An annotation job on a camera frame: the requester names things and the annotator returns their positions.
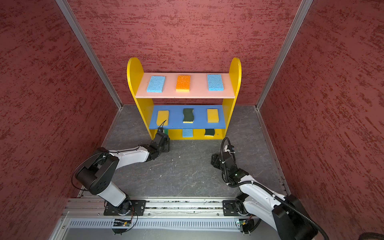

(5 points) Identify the plain yellow foam sponge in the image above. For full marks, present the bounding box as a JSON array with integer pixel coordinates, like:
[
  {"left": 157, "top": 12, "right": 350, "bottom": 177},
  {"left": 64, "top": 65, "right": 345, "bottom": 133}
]
[{"left": 156, "top": 110, "right": 170, "bottom": 127}]

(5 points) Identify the blue cellulose sponge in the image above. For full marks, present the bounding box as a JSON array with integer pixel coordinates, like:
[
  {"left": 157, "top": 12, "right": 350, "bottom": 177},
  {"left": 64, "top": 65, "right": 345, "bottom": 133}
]
[
  {"left": 147, "top": 76, "right": 166, "bottom": 93},
  {"left": 182, "top": 129, "right": 194, "bottom": 138}
]

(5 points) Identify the dark green wavy sponge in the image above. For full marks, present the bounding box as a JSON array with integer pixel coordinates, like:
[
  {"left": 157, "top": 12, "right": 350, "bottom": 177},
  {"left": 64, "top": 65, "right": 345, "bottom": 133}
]
[
  {"left": 205, "top": 129, "right": 215, "bottom": 137},
  {"left": 183, "top": 108, "right": 195, "bottom": 124}
]

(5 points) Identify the yellow foam sponge front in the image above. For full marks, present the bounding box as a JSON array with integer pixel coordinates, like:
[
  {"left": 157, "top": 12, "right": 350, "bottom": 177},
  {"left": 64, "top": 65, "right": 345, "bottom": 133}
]
[{"left": 207, "top": 109, "right": 220, "bottom": 124}]

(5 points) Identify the orange scourer yellow sponge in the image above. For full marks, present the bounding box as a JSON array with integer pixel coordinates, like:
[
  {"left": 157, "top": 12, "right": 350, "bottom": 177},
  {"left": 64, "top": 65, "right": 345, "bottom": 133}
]
[{"left": 176, "top": 75, "right": 191, "bottom": 93}]

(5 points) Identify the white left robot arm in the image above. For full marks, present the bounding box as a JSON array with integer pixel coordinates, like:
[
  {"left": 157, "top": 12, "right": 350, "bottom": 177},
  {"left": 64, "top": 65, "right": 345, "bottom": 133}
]
[{"left": 74, "top": 130, "right": 170, "bottom": 216}]

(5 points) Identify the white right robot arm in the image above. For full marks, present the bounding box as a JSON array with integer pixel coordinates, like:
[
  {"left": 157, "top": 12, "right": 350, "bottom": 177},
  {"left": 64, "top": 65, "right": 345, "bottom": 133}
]
[{"left": 211, "top": 152, "right": 319, "bottom": 240}]

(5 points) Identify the yellow shelf with coloured boards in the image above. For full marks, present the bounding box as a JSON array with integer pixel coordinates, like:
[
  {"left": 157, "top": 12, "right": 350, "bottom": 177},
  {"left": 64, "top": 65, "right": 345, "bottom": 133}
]
[{"left": 127, "top": 58, "right": 242, "bottom": 140}]

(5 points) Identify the right circuit board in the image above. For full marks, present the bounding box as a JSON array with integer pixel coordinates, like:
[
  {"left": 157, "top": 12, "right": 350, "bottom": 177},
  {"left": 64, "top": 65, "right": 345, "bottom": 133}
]
[{"left": 237, "top": 220, "right": 250, "bottom": 231}]

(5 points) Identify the circuit board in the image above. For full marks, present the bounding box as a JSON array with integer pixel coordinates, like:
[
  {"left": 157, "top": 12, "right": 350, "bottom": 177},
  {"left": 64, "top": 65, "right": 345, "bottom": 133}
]
[
  {"left": 237, "top": 220, "right": 250, "bottom": 231},
  {"left": 113, "top": 219, "right": 132, "bottom": 228}
]

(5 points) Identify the left circuit board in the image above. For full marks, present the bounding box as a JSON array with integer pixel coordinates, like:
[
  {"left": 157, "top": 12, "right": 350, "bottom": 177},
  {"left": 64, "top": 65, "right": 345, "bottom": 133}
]
[{"left": 113, "top": 219, "right": 132, "bottom": 228}]

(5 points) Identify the aluminium corner profile left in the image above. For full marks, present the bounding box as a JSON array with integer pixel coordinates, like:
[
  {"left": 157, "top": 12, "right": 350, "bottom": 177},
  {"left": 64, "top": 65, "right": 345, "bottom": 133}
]
[{"left": 56, "top": 0, "right": 124, "bottom": 111}]

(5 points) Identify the aluminium corner profile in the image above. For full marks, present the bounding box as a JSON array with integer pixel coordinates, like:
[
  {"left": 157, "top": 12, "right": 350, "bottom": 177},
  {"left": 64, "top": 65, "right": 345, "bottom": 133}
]
[
  {"left": 256, "top": 0, "right": 313, "bottom": 111},
  {"left": 56, "top": 0, "right": 124, "bottom": 111}
]

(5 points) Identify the aluminium corner profile right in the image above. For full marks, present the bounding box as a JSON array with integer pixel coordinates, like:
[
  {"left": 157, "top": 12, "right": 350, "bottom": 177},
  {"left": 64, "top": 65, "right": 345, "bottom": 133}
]
[{"left": 256, "top": 0, "right": 313, "bottom": 111}]

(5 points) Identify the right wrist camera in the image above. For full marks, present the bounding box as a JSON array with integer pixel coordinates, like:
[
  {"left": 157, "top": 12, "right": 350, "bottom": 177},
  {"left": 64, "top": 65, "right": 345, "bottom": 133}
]
[{"left": 224, "top": 145, "right": 235, "bottom": 155}]

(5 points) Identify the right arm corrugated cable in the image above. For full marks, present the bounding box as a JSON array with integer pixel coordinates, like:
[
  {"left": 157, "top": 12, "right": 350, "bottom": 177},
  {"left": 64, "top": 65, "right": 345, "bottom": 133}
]
[{"left": 220, "top": 137, "right": 331, "bottom": 240}]

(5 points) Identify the perforated cable duct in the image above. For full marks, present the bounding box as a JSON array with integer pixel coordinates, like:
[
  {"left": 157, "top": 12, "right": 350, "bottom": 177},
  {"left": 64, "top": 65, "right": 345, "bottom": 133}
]
[{"left": 68, "top": 218, "right": 240, "bottom": 232}]

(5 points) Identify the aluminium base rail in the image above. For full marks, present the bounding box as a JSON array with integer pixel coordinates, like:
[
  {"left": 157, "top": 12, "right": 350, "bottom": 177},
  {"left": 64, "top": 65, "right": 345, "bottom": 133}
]
[{"left": 62, "top": 196, "right": 240, "bottom": 219}]

